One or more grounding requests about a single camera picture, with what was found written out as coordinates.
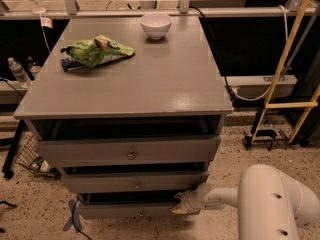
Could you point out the black wire basket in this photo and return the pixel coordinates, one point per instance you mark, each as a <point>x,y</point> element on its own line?
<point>29,158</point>

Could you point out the black stand leg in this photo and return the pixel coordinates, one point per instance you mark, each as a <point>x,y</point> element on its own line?
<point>12,143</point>

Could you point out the grey middle drawer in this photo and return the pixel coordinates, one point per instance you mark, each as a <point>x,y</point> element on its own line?
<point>130,182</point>

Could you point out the white ceramic bowl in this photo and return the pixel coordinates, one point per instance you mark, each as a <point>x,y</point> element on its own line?
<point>155,25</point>

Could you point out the grey drawer cabinet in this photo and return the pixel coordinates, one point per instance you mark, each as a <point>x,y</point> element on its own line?
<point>168,89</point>

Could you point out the blue tape cross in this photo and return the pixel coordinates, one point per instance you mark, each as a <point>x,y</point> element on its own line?
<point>74,220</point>

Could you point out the grey top drawer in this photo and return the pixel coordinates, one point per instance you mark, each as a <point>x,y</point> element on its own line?
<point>99,152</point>

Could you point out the green chip bag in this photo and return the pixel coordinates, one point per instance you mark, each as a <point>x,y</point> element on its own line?
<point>93,52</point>

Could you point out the grey drawer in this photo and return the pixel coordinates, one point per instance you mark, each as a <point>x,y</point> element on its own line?
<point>99,152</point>
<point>121,208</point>
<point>130,182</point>

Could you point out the grey bottom drawer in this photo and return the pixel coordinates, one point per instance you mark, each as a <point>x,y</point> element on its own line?
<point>121,208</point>

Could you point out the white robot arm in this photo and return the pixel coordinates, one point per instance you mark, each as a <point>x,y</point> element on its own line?
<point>271,205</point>

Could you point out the yellow ladder frame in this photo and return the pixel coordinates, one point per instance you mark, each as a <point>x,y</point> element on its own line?
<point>285,61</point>

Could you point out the clear plastic water bottle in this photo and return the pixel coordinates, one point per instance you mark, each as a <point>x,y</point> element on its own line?
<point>19,73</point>

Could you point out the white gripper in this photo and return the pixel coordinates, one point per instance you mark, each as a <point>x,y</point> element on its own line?
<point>192,200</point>

